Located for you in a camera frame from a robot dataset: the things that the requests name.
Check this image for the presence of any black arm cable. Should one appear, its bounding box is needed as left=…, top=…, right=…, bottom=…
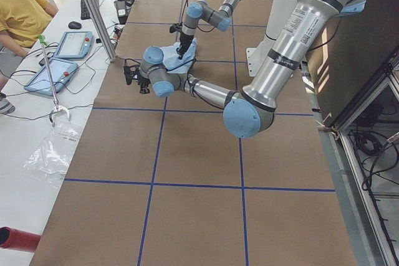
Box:
left=178, top=0, right=219, bottom=33
left=124, top=57, right=200, bottom=98

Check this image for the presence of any long reach grabber tool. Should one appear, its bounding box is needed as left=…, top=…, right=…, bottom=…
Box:
left=38, top=34, right=70, bottom=127

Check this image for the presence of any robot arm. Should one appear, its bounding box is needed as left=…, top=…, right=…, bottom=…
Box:
left=170, top=0, right=241, bottom=59
left=133, top=0, right=366, bottom=138

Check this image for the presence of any red cylinder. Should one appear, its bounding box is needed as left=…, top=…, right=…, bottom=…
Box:
left=1, top=227, right=41, bottom=252

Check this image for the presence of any upper blue teach pendant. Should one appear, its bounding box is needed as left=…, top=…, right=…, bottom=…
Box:
left=54, top=31, right=94, bottom=60

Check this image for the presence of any light blue button-up shirt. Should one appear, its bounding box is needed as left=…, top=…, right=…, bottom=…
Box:
left=160, top=37, right=198, bottom=75

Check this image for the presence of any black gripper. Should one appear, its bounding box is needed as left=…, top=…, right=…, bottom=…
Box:
left=177, top=33, right=192, bottom=60
left=138, top=76, right=150, bottom=94

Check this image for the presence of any person in yellow shirt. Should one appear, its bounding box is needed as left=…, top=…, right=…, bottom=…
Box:
left=0, top=0, right=59, bottom=115

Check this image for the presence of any lower blue teach pendant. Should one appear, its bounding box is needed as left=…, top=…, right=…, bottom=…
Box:
left=23, top=57, right=79, bottom=97

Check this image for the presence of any blue teach pendant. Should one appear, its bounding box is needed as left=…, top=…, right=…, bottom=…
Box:
left=54, top=31, right=94, bottom=60
left=23, top=57, right=79, bottom=97

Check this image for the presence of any dark equipment cabinet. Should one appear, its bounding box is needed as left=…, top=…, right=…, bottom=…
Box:
left=306, top=0, right=398, bottom=128

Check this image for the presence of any clear plastic bag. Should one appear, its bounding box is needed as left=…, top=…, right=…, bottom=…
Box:
left=21, top=122, right=83, bottom=188

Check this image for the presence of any black keyboard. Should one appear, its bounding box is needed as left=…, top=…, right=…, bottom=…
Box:
left=79, top=0, right=100, bottom=21

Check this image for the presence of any black computer mouse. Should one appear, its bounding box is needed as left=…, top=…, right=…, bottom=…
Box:
left=68, top=21, right=82, bottom=30

